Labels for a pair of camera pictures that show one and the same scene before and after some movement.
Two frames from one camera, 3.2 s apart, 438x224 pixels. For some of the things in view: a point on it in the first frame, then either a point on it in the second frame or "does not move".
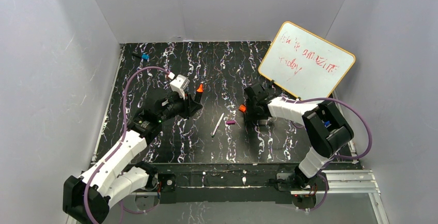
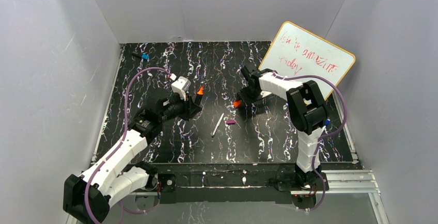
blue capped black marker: [144, 56] does not move
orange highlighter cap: [242, 108] → [236, 104]
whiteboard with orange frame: [304, 65] does not move
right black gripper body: [251, 104] → [249, 94]
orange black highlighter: [199, 92] does not move
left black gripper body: [188, 106] does not move
